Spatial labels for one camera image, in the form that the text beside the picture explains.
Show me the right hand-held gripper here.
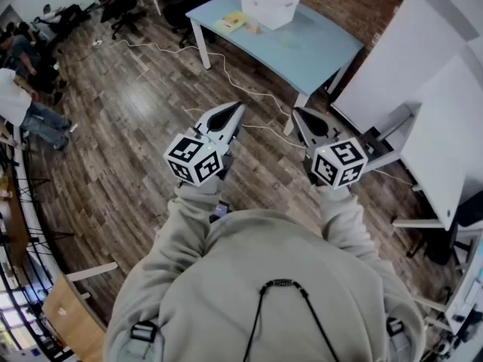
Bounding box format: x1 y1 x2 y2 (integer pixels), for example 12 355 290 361
291 106 369 191

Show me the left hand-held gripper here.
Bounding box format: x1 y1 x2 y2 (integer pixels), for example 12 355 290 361
163 101 247 188

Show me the white plastic basket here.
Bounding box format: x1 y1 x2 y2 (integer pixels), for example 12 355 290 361
238 0 300 32

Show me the person's right forearm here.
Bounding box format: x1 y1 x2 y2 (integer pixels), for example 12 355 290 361
315 184 382 263

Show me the person's left forearm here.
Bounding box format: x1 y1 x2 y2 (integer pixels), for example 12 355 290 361
146 179 223 267

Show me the small screen device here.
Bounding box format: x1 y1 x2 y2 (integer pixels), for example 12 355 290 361
209 201 231 224

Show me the light blue table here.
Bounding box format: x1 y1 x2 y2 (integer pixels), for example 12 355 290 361
184 0 365 137

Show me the person's grey hoodie torso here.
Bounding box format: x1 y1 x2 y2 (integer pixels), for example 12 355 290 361
102 198 427 362

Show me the large white partition panel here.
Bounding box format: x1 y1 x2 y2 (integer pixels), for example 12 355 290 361
330 0 469 135

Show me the green and yellow book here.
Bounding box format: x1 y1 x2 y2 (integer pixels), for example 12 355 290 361
213 11 248 34

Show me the black office chair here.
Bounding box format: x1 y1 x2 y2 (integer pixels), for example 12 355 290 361
162 0 218 48
100 0 146 41

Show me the black metal railing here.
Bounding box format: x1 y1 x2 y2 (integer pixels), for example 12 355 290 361
0 141 76 362

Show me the wooden desk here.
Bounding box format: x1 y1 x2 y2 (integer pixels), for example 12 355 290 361
41 275 106 362

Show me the white floor cable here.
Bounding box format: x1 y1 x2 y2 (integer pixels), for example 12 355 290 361
92 38 309 150

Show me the black neck cord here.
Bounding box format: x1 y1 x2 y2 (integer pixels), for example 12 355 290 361
243 278 340 362

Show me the right black strap buckle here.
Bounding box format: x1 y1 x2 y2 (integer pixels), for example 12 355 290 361
385 317 405 339

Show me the black strap buckle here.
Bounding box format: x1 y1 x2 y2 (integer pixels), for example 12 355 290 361
385 317 405 339
130 321 158 342

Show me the left black strap buckle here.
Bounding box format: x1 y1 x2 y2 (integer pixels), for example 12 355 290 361
130 321 158 342

